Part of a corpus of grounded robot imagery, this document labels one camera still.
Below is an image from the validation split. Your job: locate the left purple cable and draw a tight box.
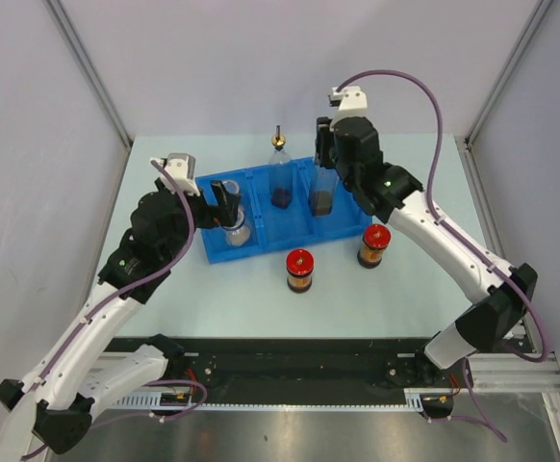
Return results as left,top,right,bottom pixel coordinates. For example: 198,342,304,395
19,160,209,462

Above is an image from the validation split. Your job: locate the glass bottle black base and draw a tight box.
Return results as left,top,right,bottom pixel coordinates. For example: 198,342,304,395
308,165,338,218

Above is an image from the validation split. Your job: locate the glass jar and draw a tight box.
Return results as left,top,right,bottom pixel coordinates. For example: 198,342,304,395
222,179,242,208
223,206,251,247

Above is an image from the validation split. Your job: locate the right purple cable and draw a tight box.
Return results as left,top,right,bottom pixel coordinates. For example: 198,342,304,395
333,69,550,443

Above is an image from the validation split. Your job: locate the glass bottle brown powder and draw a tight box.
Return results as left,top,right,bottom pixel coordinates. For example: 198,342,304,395
268,125,293,209

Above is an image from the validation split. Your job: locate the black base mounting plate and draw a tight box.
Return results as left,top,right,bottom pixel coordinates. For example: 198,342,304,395
101,336,473,405

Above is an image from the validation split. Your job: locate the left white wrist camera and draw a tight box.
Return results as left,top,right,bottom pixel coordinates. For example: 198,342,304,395
150,153,201,196

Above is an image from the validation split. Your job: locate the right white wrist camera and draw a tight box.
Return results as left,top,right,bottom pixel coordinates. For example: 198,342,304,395
328,86,368,118

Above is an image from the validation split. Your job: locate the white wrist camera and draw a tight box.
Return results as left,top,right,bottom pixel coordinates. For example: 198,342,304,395
328,86,368,118
150,153,201,196

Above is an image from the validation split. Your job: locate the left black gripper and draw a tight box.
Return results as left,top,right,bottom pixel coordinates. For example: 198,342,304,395
156,177,240,263

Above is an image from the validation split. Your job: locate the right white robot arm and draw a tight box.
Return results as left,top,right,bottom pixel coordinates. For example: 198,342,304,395
315,116,537,386

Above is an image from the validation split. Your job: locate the white slotted cable duct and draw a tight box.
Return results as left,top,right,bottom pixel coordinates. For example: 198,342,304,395
110,388,454,414

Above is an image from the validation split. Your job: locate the red-lid jar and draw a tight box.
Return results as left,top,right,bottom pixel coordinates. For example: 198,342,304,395
357,223,392,269
286,248,315,294

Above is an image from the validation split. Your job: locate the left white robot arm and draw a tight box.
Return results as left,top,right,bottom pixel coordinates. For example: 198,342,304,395
0,177,241,461

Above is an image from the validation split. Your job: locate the purple cable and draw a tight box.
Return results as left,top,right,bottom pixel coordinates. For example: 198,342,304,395
19,160,209,462
333,69,550,443

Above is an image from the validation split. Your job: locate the blue three-compartment plastic bin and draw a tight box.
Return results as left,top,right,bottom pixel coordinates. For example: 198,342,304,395
196,158,372,265

